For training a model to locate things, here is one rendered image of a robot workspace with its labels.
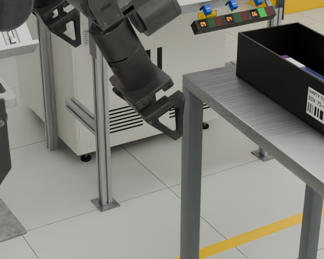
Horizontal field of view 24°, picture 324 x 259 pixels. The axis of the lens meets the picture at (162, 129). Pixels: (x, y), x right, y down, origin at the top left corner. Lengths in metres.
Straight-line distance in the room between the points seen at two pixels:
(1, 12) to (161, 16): 0.23
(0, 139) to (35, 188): 1.76
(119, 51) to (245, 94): 0.73
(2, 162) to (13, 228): 1.51
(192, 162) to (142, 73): 0.86
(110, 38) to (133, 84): 0.08
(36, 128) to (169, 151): 0.63
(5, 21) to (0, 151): 0.29
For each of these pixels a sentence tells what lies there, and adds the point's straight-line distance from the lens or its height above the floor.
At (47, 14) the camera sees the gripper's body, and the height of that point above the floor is 1.06.
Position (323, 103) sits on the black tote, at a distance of 1.56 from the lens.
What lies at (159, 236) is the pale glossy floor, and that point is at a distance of 2.62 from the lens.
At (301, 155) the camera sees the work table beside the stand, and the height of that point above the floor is 0.80.
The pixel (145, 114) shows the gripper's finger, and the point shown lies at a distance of 1.07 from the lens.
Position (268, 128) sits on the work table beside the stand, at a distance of 1.59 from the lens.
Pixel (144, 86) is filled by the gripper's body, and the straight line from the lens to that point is 1.08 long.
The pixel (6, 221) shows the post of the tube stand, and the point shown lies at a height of 0.01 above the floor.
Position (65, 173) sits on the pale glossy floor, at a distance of 3.01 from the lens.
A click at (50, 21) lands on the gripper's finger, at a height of 1.05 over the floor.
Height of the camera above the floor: 1.52
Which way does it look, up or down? 27 degrees down
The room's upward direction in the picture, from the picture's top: straight up
